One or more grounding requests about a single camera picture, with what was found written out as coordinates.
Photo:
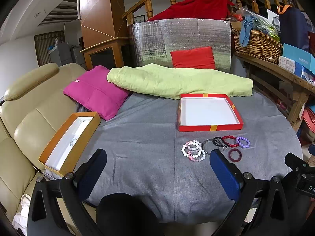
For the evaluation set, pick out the light green blanket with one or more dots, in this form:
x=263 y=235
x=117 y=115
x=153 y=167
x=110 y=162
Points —
x=177 y=82

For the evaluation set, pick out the magenta pillow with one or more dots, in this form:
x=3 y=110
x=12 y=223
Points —
x=98 y=91

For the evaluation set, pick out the red cushion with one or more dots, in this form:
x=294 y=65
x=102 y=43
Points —
x=193 y=57

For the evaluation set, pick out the dark red bangle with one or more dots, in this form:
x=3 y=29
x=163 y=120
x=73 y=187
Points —
x=229 y=155

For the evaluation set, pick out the blue cloth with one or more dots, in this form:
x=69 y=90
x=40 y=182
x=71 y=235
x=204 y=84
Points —
x=246 y=30

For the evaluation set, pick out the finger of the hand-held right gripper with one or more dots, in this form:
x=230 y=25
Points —
x=294 y=161

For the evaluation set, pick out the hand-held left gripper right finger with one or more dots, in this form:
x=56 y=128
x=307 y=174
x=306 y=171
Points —
x=225 y=174

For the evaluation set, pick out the beige leather sofa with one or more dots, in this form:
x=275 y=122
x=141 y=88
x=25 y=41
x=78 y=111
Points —
x=32 y=108

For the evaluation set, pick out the pink bag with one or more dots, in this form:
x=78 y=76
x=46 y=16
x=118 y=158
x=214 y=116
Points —
x=308 y=125

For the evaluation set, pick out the shallow red box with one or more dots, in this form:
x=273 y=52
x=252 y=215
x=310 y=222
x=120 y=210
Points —
x=209 y=127

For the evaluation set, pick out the wooden bench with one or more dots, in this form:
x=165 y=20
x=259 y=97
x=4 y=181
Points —
x=278 y=72

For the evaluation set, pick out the small silver trinket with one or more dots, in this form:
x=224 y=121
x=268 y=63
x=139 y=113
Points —
x=73 y=141

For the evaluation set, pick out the white cloth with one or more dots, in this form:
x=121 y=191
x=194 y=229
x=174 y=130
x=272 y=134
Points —
x=22 y=211

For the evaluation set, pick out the red cloth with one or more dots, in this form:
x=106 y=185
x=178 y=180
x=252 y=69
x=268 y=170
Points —
x=196 y=7

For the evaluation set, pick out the navy blue bag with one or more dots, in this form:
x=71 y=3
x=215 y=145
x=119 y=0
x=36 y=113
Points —
x=294 y=27

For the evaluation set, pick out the wooden stair railing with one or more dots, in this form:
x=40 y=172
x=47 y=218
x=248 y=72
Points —
x=150 y=6

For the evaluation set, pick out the wicker basket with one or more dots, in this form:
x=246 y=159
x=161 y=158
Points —
x=260 y=46

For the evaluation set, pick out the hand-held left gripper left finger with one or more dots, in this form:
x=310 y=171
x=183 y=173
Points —
x=94 y=174

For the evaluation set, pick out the silver foil insulation panel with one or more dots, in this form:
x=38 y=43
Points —
x=152 y=41

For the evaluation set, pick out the light blue cardboard box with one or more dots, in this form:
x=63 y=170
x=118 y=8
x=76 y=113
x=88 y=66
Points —
x=299 y=54

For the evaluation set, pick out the silver bangle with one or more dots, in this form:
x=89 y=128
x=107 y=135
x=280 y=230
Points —
x=204 y=143

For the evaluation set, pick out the floral tissue box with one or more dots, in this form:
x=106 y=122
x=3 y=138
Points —
x=288 y=62

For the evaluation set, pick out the grey refrigerator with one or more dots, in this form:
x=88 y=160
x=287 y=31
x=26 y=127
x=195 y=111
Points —
x=60 y=54

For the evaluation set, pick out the orange cardboard box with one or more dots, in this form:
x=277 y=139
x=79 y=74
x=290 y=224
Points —
x=71 y=163

